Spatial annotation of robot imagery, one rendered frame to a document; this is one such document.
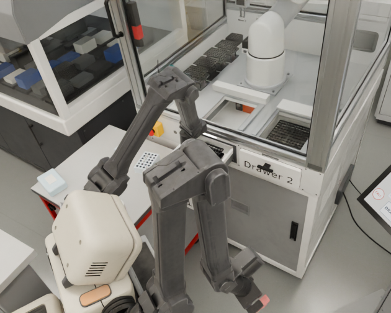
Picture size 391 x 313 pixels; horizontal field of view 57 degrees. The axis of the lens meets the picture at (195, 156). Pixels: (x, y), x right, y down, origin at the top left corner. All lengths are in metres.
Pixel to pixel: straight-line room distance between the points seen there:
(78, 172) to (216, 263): 1.27
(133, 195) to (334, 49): 1.08
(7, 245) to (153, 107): 1.08
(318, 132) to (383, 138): 1.90
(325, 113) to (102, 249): 0.89
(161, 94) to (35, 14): 1.05
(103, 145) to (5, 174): 1.55
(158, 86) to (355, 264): 1.80
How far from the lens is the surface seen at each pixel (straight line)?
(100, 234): 0.85
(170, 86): 0.97
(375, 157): 3.09
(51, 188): 1.89
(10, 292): 1.84
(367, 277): 2.41
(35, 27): 1.90
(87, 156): 2.04
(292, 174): 1.58
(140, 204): 1.70
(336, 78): 1.27
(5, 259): 1.78
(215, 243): 0.77
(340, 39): 1.20
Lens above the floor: 2.03
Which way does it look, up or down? 43 degrees down
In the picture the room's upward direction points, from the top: 8 degrees counter-clockwise
